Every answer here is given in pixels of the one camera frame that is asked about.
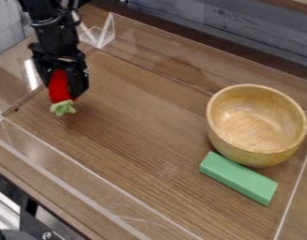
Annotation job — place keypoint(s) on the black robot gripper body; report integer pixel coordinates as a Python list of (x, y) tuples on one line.
[(48, 61)]

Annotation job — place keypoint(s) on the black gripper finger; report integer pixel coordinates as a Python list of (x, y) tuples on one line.
[(78, 74), (44, 71)]

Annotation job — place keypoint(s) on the red plush strawberry toy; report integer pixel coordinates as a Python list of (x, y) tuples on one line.
[(62, 100)]

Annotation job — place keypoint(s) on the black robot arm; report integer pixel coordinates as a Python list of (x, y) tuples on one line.
[(54, 24)]

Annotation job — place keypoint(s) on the clear acrylic tray walls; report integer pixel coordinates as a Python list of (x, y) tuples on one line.
[(114, 167)]

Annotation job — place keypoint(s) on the light wooden bowl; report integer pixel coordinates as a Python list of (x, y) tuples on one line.
[(257, 125)]

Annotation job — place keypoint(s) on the green rectangular block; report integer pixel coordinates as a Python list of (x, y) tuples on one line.
[(241, 179)]

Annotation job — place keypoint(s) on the clear acrylic corner bracket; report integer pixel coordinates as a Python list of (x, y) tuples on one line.
[(98, 36)]

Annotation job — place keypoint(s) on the black metal table frame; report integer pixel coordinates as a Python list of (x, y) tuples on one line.
[(39, 223)]

